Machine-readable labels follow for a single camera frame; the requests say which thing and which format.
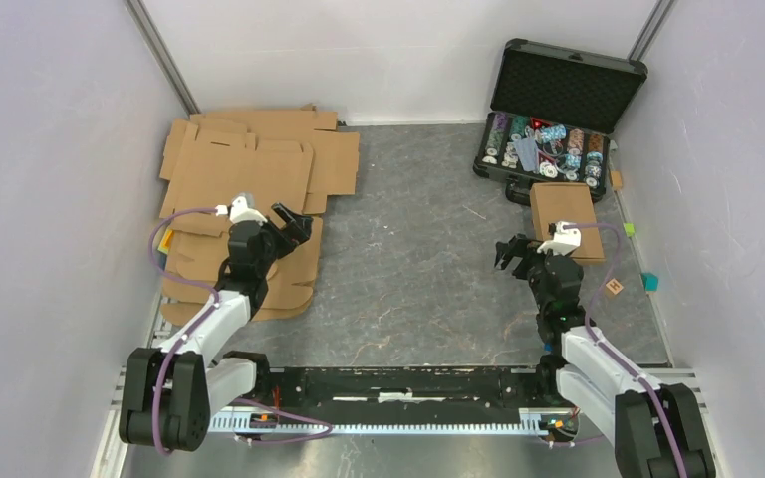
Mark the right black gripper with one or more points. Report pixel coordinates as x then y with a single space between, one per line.
517 246

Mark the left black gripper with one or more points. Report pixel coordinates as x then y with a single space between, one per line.
297 228

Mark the cardboard box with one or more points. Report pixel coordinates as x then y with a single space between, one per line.
210 163
571 202

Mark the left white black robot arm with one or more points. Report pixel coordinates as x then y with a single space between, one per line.
172 391

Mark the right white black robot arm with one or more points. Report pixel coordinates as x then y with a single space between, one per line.
655 428

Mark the folded cardboard box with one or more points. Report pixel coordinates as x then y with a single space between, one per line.
571 202

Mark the stack of flat cardboard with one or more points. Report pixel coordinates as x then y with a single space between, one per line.
200 241

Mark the wooden letter block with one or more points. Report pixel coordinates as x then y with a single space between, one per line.
613 287

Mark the green cube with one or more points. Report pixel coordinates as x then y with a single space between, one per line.
628 229

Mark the orange yellow block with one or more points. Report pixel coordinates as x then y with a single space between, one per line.
163 243

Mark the small brown wooden block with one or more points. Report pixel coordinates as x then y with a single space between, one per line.
616 179

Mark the black poker chip case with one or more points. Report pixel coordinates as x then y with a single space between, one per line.
551 115

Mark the teal cube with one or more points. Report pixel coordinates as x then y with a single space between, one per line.
650 282

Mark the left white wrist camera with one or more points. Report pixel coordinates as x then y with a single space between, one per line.
241 209

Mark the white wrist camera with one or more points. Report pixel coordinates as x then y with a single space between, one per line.
566 238
241 209

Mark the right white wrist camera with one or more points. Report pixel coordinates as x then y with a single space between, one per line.
566 238

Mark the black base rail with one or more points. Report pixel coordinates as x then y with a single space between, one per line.
415 395

